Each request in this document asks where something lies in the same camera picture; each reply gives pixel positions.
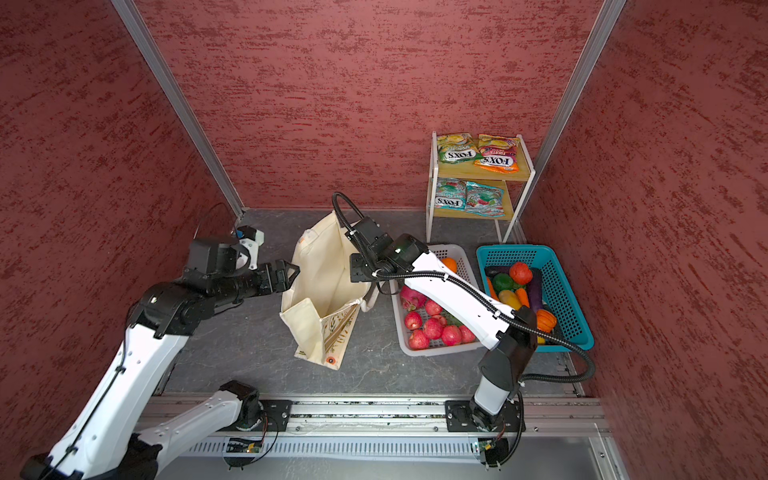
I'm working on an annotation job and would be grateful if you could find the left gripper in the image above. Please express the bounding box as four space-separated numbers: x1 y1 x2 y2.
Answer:
217 258 302 302

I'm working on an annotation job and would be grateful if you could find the cream canvas tote bag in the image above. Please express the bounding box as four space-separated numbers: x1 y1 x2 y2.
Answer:
280 213 379 370

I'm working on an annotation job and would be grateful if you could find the pink dragon fruit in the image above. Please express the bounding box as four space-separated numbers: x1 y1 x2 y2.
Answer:
399 285 427 312

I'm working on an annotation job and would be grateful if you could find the red apple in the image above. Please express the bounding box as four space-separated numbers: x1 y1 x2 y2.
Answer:
440 325 463 346
459 326 477 344
424 300 443 317
404 311 423 331
423 318 444 340
408 330 430 350

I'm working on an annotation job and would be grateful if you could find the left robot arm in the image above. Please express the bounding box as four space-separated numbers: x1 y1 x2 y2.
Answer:
20 239 300 479

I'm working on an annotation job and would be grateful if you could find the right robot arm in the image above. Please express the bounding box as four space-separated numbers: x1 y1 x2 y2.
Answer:
339 217 537 431

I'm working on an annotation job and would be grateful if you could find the red-green Fox's candy bag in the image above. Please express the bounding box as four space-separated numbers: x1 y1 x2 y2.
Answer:
465 182 505 218

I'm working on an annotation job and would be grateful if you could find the green Fox's candy bag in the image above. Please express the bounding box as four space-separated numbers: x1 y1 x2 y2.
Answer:
436 133 482 164

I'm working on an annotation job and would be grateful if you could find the orange Fox's candy bag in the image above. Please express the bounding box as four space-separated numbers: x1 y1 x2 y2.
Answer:
474 134 519 174

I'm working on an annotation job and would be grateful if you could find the orange fruit back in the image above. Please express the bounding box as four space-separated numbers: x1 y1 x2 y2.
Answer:
442 257 458 273

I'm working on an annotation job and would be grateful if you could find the white plastic basket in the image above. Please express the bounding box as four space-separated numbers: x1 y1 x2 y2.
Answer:
390 244 483 357

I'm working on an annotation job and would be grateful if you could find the green leafy sprig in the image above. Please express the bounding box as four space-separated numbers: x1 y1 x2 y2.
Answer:
444 312 463 327

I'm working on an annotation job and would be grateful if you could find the white wooden two-tier shelf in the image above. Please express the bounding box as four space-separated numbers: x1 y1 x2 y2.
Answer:
426 132 537 243

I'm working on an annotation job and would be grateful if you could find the green bell pepper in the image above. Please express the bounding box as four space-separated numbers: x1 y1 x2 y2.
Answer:
491 273 518 295

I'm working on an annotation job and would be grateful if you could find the yellow bell pepper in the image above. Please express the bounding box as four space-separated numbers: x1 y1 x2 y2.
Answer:
497 290 522 310

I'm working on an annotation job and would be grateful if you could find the red tomato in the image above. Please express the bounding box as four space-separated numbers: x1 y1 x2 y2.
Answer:
509 262 533 286

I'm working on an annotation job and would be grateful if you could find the orange carrot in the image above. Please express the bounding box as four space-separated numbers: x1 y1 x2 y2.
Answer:
515 288 531 308

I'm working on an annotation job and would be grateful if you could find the purple eggplant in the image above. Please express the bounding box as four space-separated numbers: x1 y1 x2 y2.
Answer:
526 268 544 312

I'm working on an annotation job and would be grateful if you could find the small orange pumpkin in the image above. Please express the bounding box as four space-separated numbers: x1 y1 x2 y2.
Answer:
536 308 558 334

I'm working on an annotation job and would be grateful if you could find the teal plastic basket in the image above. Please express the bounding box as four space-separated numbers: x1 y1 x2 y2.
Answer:
476 244 594 351

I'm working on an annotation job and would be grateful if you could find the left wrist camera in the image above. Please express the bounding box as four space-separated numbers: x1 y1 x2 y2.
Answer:
235 225 264 271

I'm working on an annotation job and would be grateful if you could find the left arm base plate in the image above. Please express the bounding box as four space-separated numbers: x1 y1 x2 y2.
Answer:
234 398 294 432

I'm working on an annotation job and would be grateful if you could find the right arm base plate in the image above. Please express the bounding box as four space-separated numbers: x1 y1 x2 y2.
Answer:
444 400 526 434

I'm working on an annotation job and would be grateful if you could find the aluminium mounting rail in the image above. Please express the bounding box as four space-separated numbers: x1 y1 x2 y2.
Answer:
122 393 613 439

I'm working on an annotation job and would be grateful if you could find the black corrugated cable conduit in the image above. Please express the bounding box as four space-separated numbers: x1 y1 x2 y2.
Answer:
331 191 596 385

